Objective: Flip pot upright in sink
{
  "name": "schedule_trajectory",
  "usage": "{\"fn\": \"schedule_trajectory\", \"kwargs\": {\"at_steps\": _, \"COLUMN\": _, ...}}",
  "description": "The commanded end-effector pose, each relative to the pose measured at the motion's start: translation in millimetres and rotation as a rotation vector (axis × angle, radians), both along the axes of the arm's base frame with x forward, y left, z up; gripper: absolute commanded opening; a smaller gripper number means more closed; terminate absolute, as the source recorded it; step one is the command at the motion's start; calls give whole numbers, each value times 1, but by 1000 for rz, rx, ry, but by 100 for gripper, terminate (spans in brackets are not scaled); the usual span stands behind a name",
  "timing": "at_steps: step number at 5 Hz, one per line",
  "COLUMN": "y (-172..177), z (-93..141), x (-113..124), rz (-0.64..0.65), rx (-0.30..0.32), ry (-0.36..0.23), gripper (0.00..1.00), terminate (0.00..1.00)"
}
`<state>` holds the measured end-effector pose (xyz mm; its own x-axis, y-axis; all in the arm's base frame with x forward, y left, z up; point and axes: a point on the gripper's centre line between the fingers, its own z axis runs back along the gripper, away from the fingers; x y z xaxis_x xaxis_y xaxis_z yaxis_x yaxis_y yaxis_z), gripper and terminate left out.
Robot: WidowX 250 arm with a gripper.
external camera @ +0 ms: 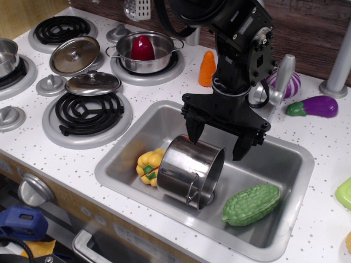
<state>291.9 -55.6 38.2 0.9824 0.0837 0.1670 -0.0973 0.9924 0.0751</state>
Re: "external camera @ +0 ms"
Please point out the blue clamp tool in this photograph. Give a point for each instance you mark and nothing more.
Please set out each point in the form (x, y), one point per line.
(26, 224)

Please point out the purple toy eggplant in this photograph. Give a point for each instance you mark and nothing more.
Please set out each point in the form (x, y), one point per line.
(322, 106)

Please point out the flat steel pot lid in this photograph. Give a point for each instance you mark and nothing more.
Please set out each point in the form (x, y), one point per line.
(74, 56)

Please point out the green toy bitter gourd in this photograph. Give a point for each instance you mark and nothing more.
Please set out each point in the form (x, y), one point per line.
(251, 205)

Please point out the orange toy carrot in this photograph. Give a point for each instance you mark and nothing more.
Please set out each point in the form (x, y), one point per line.
(207, 69)

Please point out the domed steel pot lid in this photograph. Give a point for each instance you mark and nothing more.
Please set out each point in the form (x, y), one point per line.
(93, 83)

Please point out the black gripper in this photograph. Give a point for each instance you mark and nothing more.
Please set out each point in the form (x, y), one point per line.
(230, 114)

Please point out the lime green toy plate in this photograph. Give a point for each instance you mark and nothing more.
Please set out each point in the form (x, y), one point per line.
(343, 194)

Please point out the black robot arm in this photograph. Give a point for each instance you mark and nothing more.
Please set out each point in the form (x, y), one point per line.
(243, 34)

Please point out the silver knob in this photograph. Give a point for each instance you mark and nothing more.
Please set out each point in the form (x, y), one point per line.
(115, 34)
(51, 85)
(11, 118)

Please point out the stainless steel sink basin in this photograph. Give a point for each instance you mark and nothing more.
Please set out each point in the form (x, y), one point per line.
(276, 162)

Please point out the silver post at right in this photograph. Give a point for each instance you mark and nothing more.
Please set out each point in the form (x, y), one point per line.
(335, 85)

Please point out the silver toy faucet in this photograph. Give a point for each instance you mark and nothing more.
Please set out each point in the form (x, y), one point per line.
(276, 95)

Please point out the red toy pepper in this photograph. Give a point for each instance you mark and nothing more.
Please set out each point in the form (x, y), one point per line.
(142, 49)

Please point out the black burner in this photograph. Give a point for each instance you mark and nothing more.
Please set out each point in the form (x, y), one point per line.
(46, 36)
(84, 122)

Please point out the yellow toy bell pepper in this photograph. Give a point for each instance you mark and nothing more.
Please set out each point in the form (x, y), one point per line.
(148, 165)

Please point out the silver knob middle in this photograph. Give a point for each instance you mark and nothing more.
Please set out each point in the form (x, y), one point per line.
(51, 85)

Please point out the silver oven dial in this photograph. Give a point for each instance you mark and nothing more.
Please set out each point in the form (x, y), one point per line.
(34, 192)

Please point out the back left black burner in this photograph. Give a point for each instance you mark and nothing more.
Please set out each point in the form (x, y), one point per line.
(46, 36)

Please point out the silver post behind arm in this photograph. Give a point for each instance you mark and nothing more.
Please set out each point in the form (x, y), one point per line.
(194, 38)

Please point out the yellow toy at edge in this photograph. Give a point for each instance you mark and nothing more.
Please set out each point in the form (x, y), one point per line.
(348, 242)

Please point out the steel pot with handles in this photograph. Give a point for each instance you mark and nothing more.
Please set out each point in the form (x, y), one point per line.
(163, 45)

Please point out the hanging slotted utensil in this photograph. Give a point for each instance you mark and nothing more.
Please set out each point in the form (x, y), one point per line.
(138, 10)

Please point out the oven door handle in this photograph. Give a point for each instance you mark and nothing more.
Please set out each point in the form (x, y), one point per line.
(131, 248)

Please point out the purple striped toy onion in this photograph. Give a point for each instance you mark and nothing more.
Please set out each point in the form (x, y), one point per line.
(292, 87)

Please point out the front right black burner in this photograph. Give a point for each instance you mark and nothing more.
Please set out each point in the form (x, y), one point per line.
(84, 122)

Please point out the silver knob left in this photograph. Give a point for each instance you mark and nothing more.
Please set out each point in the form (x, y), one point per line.
(11, 118)

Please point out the yellow cloth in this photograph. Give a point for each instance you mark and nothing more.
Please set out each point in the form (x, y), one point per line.
(41, 248)

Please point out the silver knob back centre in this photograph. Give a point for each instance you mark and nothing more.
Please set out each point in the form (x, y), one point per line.
(115, 34)

